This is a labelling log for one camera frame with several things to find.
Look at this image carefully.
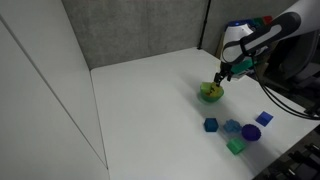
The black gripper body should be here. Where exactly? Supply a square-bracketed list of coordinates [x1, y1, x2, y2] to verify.
[217, 61, 235, 80]

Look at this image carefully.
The green bowl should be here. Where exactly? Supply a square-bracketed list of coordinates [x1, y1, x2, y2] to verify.
[199, 81, 225, 104]

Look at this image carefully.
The dark blue cube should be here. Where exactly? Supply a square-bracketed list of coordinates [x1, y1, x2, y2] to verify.
[203, 117, 220, 133]

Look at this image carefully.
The light blue block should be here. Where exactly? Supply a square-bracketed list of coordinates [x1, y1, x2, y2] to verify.
[222, 119, 243, 135]

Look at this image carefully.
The black stand pole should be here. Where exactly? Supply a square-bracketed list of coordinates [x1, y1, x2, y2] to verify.
[196, 0, 213, 51]

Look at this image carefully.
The bright blue cube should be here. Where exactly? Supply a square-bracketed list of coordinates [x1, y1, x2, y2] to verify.
[255, 110, 275, 128]

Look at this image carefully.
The purple ball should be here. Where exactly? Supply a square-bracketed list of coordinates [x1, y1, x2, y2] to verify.
[241, 123, 262, 142]

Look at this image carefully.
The green cube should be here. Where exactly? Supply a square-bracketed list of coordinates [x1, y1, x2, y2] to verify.
[226, 137, 248, 156]

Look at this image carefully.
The black perforated base board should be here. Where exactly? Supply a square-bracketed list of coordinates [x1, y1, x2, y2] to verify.
[252, 124, 320, 180]

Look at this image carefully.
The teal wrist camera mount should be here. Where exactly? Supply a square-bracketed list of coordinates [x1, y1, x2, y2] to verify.
[231, 57, 258, 75]

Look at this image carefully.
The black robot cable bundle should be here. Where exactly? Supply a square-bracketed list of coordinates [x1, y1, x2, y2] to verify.
[250, 59, 320, 121]

